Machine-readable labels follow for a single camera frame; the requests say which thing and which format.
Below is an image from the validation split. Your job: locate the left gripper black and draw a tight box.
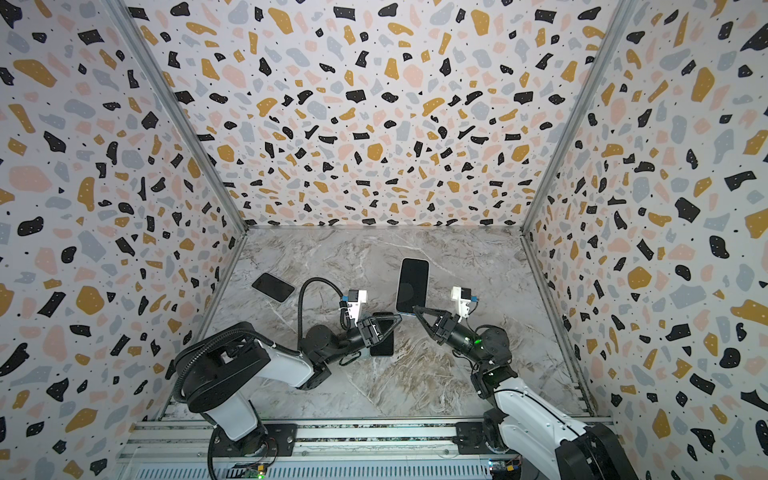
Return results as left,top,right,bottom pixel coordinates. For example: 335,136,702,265
320,317,398,369

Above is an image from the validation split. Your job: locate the black phone blue back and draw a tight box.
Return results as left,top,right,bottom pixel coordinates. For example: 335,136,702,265
369,335,395,357

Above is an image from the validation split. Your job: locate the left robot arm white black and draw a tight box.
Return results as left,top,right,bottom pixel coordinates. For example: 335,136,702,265
172,314,402,442

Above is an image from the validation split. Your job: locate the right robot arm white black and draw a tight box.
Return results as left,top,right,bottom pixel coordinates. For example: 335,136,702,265
413,306,637,479

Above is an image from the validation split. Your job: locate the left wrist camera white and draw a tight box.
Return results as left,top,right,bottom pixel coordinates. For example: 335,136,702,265
342,290,367,326

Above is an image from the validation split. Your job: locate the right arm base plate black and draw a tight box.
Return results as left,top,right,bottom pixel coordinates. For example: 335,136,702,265
452,420,508,455

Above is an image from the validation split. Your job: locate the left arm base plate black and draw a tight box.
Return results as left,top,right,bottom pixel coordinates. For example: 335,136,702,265
208,423,298,459

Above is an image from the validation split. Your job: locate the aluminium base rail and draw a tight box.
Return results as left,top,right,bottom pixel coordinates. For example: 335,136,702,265
113,416,631,480

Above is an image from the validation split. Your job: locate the white ribbed cable tray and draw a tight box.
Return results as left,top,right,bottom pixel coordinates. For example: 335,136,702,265
125,460,492,479

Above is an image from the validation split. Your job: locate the right corner aluminium post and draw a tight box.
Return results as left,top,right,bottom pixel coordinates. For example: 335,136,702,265
520,0,637,235

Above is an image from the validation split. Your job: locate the corner aluminium post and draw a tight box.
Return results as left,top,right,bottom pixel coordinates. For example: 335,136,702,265
520,0,637,235
101,0,248,235

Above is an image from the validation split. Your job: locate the left corner aluminium post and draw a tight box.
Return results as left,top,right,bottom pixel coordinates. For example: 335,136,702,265
101,0,248,235

